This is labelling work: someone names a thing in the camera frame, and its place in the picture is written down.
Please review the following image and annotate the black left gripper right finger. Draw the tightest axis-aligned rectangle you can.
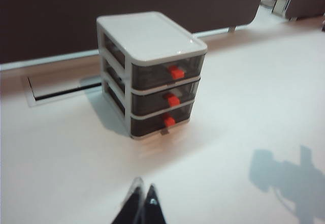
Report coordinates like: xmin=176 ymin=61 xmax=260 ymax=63
xmin=143 ymin=184 xmax=166 ymax=224

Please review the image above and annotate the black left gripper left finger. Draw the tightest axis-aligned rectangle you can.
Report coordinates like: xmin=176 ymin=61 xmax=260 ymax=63
xmin=111 ymin=177 xmax=145 ymax=224

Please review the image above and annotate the smoky drawer at cabinet base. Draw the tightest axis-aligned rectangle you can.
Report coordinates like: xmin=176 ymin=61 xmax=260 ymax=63
xmin=105 ymin=85 xmax=197 ymax=136

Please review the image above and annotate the smoky drawer under cabinet lid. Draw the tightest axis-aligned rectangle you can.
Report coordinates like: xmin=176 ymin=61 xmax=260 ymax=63
xmin=103 ymin=34 xmax=205 ymax=88

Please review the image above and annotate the three-drawer plastic storage cabinet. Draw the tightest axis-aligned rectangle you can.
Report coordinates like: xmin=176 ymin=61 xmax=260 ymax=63
xmin=96 ymin=11 xmax=208 ymax=141

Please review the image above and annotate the brown desk partition panel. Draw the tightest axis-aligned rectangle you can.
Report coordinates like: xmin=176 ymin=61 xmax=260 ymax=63
xmin=0 ymin=0 xmax=263 ymax=65

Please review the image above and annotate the desk cable slot cover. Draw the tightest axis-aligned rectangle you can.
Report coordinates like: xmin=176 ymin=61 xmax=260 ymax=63
xmin=26 ymin=75 xmax=105 ymax=108

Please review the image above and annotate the silver partition base rail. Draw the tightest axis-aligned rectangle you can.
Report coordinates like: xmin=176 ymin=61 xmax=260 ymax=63
xmin=0 ymin=22 xmax=256 ymax=73

